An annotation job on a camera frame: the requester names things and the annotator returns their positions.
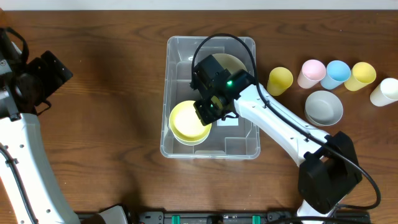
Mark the clear plastic storage container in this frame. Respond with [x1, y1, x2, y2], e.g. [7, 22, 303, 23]
[160, 36, 261, 160]

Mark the light blue cup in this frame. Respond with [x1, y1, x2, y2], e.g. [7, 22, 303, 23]
[320, 60, 351, 90]

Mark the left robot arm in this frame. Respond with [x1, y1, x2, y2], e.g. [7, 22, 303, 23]
[1, 27, 131, 224]

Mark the white bowl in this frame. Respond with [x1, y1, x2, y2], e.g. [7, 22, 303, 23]
[174, 133, 210, 146]

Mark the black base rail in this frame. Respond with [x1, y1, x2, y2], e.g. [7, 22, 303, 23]
[127, 210, 371, 224]

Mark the pink cup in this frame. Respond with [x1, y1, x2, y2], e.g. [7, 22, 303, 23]
[297, 59, 326, 89]

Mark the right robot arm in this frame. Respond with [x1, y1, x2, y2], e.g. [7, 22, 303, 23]
[190, 55, 362, 217]

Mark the cream white cup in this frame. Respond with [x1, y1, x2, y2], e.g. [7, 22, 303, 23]
[370, 78, 398, 107]

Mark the beige bowl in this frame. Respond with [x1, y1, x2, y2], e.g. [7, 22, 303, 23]
[212, 54, 247, 74]

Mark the yellow cup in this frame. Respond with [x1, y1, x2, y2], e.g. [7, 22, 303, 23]
[344, 62, 377, 91]
[267, 67, 294, 96]

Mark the grey bowl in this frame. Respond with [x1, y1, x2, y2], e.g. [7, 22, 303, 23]
[304, 90, 343, 126]

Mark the yellow cup right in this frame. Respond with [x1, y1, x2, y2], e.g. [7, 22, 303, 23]
[344, 62, 377, 91]

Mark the yellow bowl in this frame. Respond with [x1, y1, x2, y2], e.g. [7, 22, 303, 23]
[169, 100, 212, 135]

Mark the yellow cup left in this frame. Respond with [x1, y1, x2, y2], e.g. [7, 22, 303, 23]
[267, 67, 294, 96]

